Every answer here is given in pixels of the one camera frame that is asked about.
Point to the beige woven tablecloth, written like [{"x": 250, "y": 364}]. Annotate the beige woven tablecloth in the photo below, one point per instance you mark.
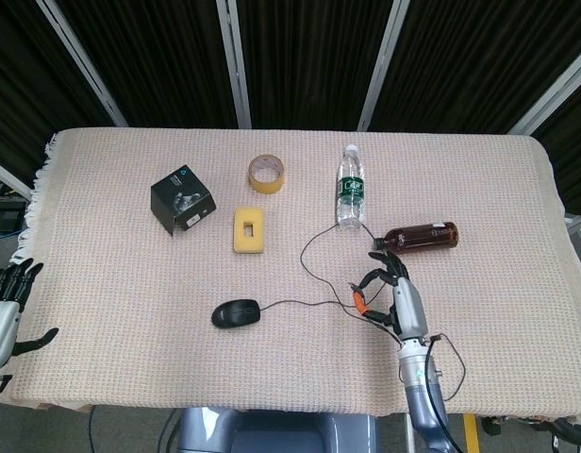
[{"x": 130, "y": 292}]

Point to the yellow tape roll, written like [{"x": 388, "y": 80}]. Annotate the yellow tape roll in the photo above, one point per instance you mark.
[{"x": 267, "y": 188}]

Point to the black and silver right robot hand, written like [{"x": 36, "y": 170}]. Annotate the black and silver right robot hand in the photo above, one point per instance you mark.
[{"x": 410, "y": 307}]

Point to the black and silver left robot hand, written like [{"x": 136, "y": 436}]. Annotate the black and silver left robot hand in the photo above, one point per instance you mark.
[{"x": 0, "y": 330}]

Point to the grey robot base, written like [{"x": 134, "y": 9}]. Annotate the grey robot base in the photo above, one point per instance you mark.
[{"x": 281, "y": 434}]

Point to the clear water bottle green label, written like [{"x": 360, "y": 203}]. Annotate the clear water bottle green label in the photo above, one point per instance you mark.
[{"x": 351, "y": 189}]

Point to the yellow sponge with rectangular hole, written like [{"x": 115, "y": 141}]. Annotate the yellow sponge with rectangular hole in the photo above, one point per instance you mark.
[{"x": 241, "y": 240}]

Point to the white table leg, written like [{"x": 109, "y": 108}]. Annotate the white table leg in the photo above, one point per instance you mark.
[{"x": 408, "y": 431}]

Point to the black cardboard box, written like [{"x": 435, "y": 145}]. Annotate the black cardboard box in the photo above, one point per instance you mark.
[{"x": 177, "y": 198}]

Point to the black curtain panel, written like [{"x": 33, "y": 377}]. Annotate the black curtain panel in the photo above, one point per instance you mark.
[
  {"x": 309, "y": 61},
  {"x": 474, "y": 61},
  {"x": 17, "y": 71},
  {"x": 154, "y": 61}
]

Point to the black computer mouse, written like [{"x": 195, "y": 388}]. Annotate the black computer mouse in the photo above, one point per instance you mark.
[{"x": 236, "y": 313}]

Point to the white partition frame post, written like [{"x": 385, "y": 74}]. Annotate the white partition frame post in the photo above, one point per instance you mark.
[
  {"x": 235, "y": 66},
  {"x": 554, "y": 92},
  {"x": 10, "y": 178},
  {"x": 83, "y": 63},
  {"x": 382, "y": 66}
]

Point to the brown plastic bottle black cap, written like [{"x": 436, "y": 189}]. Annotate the brown plastic bottle black cap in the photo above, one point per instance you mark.
[{"x": 422, "y": 238}]

